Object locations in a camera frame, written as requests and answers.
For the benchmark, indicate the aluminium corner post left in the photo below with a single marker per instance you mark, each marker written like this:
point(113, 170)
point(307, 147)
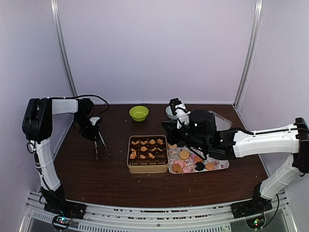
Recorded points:
point(61, 42)

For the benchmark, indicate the black sandwich cookie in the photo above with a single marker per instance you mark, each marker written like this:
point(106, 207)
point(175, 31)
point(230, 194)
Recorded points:
point(199, 166)

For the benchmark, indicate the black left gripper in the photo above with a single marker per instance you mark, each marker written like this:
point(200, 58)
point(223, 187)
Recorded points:
point(91, 135)

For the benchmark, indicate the floral cookie tray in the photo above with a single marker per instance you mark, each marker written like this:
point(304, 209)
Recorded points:
point(190, 159)

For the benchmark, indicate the pink round cookie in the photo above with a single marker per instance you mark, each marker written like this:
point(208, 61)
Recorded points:
point(179, 162)

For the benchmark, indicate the aluminium front rail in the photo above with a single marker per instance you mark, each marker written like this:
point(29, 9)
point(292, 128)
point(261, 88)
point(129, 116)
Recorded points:
point(207, 218)

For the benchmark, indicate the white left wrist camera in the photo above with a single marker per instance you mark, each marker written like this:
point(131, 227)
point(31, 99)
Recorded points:
point(95, 120)

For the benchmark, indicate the round patterned biscuit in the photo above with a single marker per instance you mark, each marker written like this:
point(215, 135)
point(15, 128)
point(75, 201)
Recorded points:
point(172, 146)

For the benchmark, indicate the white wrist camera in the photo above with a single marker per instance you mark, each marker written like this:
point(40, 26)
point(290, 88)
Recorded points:
point(95, 120)
point(180, 112)

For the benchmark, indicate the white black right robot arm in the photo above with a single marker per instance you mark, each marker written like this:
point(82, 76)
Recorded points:
point(198, 131)

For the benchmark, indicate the aluminium corner post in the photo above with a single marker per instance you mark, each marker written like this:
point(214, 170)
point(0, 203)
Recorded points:
point(253, 41)
point(61, 42)

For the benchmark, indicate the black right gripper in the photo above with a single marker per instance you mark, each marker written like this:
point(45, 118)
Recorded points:
point(170, 131)

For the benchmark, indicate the gold cookie tin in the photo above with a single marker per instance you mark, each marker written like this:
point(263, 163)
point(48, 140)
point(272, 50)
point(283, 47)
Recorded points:
point(150, 156)

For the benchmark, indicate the green bowl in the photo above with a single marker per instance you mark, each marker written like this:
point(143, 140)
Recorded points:
point(139, 113)

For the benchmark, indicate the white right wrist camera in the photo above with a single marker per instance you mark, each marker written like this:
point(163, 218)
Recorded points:
point(180, 112)

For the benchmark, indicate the aluminium corner post right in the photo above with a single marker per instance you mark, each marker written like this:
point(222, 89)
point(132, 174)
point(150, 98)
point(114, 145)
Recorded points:
point(253, 41)

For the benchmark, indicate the light blue striped bowl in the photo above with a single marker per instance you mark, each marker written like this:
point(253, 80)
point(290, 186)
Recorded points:
point(170, 114)

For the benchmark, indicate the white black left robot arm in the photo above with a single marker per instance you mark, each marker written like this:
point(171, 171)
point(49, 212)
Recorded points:
point(37, 126)

